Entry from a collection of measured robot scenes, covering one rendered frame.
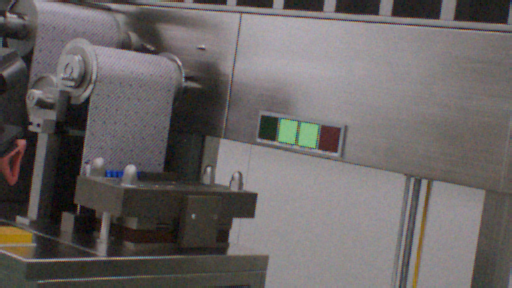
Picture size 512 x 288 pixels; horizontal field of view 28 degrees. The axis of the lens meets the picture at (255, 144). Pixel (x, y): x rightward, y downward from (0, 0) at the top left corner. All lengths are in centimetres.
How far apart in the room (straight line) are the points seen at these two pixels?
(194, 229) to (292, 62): 43
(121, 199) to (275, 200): 336
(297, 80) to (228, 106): 22
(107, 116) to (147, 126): 12
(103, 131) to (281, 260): 319
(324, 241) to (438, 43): 323
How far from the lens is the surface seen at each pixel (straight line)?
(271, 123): 231
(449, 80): 204
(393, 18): 215
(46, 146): 232
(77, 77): 228
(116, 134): 233
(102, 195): 216
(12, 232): 206
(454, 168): 202
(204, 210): 224
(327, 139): 220
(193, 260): 220
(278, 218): 542
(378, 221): 501
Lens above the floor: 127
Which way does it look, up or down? 3 degrees down
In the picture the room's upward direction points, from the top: 8 degrees clockwise
